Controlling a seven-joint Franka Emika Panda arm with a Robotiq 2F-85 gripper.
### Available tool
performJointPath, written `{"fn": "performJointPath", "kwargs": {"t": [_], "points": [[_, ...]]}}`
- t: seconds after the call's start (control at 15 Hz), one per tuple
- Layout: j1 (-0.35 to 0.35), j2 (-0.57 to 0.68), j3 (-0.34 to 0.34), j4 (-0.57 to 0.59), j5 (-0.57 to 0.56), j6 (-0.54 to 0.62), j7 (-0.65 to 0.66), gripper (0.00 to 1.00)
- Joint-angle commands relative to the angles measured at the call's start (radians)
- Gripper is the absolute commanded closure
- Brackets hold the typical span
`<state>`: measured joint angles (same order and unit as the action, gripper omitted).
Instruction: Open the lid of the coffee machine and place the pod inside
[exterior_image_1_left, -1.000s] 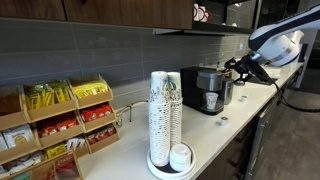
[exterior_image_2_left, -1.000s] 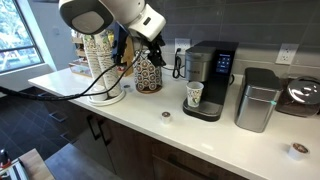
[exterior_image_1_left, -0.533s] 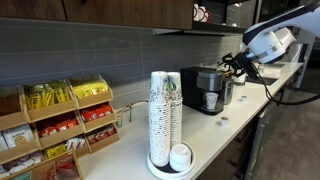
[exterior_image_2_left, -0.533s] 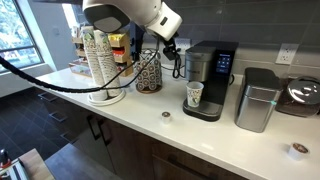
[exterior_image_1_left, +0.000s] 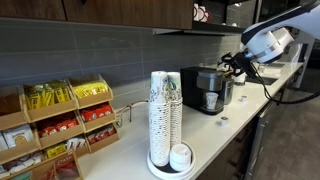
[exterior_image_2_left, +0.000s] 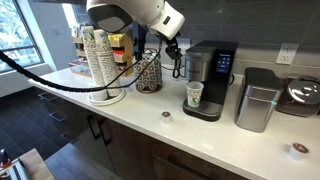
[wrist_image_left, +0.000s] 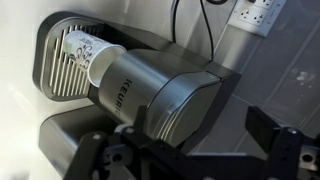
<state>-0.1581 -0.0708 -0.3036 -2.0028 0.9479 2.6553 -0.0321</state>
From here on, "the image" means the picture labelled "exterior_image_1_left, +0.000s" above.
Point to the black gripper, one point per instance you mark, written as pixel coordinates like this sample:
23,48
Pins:
243,61

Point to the silver coffee machine lid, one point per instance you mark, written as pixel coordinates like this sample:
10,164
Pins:
210,74

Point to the donut print coffee pod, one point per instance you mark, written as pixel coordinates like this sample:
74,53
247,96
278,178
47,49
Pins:
224,121
244,98

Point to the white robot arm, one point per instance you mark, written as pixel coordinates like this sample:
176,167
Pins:
293,23

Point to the dark open mug shelf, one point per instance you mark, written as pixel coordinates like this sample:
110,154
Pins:
226,16

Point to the black Keurig coffee machine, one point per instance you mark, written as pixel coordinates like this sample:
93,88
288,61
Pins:
190,90

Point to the white cup lid stack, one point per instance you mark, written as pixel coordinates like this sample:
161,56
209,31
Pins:
180,158

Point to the small wooden box organizer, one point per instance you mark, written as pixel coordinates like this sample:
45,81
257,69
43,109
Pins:
224,70

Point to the stainless steel canister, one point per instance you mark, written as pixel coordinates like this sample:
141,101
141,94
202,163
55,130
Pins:
228,91

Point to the dark counter sink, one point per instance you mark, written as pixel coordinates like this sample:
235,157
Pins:
265,80

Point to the white red mug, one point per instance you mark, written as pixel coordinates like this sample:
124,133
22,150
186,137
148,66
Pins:
205,14
196,12

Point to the shorter patterned paper cup stack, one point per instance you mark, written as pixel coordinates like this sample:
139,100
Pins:
176,116

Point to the dark wood base cabinet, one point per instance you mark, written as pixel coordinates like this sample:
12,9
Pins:
233,156

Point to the tall patterned paper cup stack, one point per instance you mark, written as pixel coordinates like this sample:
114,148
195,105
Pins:
159,126

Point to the white round cup tray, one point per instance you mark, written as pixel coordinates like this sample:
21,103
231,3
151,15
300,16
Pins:
156,169

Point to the yellow sweetener packets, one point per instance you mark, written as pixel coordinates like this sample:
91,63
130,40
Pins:
90,89

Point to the dark red tea packets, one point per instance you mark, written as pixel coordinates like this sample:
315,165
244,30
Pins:
101,134

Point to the white sugar packets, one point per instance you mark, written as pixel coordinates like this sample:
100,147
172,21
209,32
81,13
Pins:
75,143

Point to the yellow green tea packets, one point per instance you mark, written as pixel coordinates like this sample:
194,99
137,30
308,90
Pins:
46,95

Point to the wooden condiment rack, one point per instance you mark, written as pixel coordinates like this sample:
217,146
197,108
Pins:
50,111

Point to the brown red packets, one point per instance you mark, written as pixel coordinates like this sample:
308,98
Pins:
66,168

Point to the small yellow packet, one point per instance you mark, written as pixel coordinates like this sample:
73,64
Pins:
55,151

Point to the white tea box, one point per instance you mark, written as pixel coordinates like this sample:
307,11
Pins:
18,136

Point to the white creamer cups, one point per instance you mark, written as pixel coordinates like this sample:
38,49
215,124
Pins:
23,163

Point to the dark wood wall cabinet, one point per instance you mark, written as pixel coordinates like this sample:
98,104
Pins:
126,13

